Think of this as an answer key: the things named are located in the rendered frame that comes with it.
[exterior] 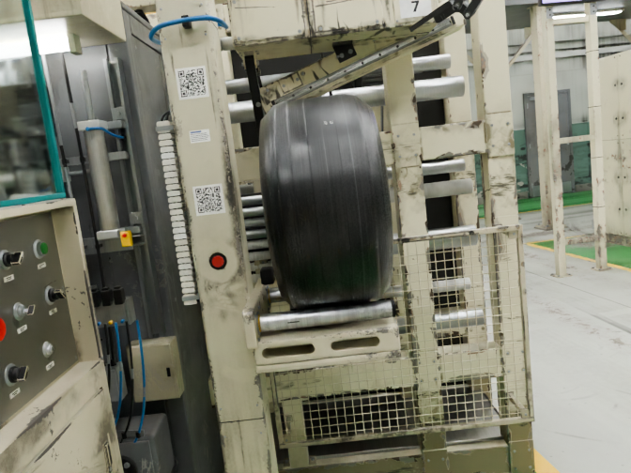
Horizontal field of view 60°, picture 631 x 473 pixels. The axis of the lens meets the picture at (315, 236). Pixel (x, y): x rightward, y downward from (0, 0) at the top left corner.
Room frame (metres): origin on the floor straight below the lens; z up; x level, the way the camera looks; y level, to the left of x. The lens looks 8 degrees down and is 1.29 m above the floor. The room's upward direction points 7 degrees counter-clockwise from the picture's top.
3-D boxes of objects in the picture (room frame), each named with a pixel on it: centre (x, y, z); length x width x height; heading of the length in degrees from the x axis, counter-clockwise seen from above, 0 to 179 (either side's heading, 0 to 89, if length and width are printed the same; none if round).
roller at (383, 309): (1.32, 0.00, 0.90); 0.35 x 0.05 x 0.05; 89
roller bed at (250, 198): (1.84, 0.21, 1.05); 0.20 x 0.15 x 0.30; 89
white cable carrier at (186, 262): (1.41, 0.34, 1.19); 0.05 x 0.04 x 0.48; 179
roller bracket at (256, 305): (1.46, 0.18, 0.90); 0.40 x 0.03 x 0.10; 179
